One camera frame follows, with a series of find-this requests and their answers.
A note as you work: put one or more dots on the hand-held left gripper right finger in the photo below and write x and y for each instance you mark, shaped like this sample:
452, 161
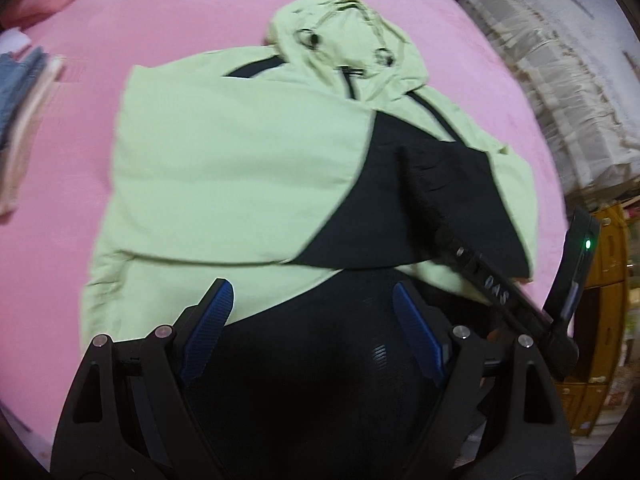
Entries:
415, 325

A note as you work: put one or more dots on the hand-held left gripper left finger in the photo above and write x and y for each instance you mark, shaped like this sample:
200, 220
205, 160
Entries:
212, 320

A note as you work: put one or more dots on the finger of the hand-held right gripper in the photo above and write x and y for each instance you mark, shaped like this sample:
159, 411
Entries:
462, 255

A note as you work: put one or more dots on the light green black hooded jacket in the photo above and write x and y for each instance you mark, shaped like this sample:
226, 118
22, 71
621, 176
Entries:
225, 160

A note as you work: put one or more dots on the yellow wooden cabinet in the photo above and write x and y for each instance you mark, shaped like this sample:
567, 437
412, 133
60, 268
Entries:
607, 300

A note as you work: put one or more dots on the pink bed sheet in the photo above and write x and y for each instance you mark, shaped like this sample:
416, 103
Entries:
60, 270

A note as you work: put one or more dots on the blue folded jeans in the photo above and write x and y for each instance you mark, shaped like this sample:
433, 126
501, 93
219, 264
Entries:
17, 90

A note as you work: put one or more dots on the white folded cloth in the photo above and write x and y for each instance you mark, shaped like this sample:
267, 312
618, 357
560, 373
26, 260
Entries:
12, 40

